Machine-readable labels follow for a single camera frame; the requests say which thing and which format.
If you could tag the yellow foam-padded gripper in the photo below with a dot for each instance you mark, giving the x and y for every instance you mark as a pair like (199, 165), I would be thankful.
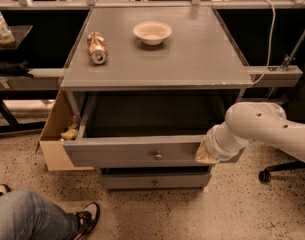
(213, 146)

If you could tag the grey top drawer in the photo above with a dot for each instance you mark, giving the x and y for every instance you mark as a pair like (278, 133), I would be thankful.
(125, 128)

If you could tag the grey drawer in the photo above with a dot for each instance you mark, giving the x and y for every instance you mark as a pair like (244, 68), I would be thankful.
(125, 128)
(155, 177)

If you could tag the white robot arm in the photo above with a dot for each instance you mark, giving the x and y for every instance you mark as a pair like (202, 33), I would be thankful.
(249, 122)

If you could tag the round metal drawer knob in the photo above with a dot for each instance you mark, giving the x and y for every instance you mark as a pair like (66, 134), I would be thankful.
(158, 155)

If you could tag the grey bottom drawer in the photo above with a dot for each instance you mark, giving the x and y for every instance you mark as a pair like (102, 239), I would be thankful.
(155, 177)

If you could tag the bottom drawer metal knob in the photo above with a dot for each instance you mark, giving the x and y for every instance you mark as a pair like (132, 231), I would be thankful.
(155, 183)

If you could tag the grey wooden cabinet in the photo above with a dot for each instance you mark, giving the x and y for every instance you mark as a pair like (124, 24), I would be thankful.
(196, 53)

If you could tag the black office chair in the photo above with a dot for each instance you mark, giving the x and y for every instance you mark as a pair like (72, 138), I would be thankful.
(288, 134)

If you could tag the metal clamp rod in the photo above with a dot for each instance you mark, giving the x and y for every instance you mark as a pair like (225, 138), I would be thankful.
(289, 58)

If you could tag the black white right shoe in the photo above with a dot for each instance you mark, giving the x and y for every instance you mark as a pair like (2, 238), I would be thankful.
(87, 218)

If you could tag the black white shoe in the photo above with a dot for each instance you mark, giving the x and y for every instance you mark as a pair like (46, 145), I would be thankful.
(4, 188)
(87, 218)

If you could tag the white ceramic bowl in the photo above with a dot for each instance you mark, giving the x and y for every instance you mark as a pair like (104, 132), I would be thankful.
(152, 32)

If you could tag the yellow item in box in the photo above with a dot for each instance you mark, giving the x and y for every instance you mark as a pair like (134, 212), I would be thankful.
(71, 131)

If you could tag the brown cardboard box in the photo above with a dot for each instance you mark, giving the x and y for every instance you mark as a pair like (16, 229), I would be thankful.
(51, 143)

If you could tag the crushed gold drink can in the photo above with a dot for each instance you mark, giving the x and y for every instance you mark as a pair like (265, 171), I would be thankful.
(97, 48)

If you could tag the blue jeans leg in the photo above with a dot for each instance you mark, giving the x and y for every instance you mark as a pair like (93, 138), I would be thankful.
(26, 215)

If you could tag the black white left shoe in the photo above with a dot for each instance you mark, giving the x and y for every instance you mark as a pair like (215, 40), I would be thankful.
(4, 188)

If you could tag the small black side table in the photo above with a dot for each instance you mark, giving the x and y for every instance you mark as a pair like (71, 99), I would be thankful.
(14, 70)

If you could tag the plastic drink bottle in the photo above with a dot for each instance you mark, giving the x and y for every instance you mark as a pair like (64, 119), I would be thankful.
(6, 36)

